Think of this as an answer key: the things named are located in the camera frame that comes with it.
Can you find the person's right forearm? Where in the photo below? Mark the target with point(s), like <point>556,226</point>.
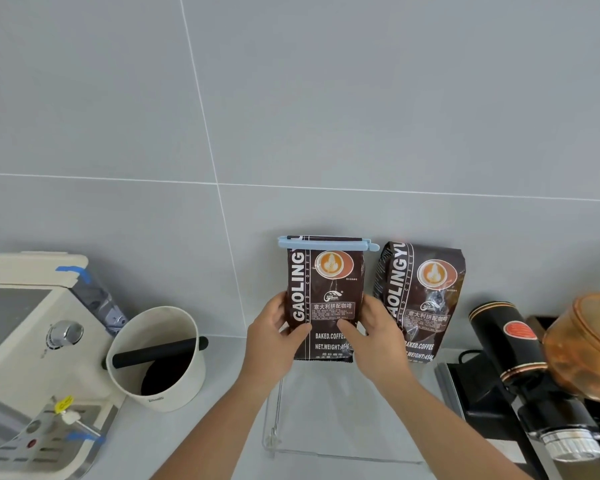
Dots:
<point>445,434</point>

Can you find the person's left hand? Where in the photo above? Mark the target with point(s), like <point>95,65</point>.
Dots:
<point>265,344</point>

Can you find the silver machine knob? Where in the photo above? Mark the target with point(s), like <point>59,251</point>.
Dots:
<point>65,333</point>

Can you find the cream espresso machine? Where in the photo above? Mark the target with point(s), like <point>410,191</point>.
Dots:
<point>15,354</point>

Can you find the clipped dark brown coffee bag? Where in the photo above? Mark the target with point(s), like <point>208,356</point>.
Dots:
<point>325,289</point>

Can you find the person's left thumb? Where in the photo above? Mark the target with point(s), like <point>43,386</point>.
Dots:
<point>300,332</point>

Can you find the white knock box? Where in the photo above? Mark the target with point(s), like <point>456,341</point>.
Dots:
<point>180,379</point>

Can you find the blue tape strip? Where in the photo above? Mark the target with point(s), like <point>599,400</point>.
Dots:
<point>77,272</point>

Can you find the person's right hand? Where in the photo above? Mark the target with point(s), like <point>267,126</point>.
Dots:
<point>380,349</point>

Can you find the black tray with silver edge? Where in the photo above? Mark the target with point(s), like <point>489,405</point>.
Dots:
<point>480,399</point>

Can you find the person's right thumb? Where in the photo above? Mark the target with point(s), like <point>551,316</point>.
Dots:
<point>349,327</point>

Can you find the clear water tank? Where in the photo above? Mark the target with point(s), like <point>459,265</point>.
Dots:
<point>100,302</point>

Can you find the clear acrylic stand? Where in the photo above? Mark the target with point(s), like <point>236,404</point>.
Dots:
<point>340,419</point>

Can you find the steam wand with yellow tag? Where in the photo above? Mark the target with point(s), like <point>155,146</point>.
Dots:
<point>77,422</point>

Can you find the amber transparent hopper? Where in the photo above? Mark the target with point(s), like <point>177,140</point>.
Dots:
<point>587,344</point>

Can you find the black knock bar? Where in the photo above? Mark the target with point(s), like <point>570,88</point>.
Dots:
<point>155,352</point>

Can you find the black coffee grinder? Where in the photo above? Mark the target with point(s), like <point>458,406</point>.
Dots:
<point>520,364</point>

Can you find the light blue bag clip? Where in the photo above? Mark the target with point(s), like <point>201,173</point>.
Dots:
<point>325,242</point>

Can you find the sealed dark brown coffee bag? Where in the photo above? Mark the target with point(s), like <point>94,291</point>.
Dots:
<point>425,294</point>

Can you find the person's left forearm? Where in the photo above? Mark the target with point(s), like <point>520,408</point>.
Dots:
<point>220,434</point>

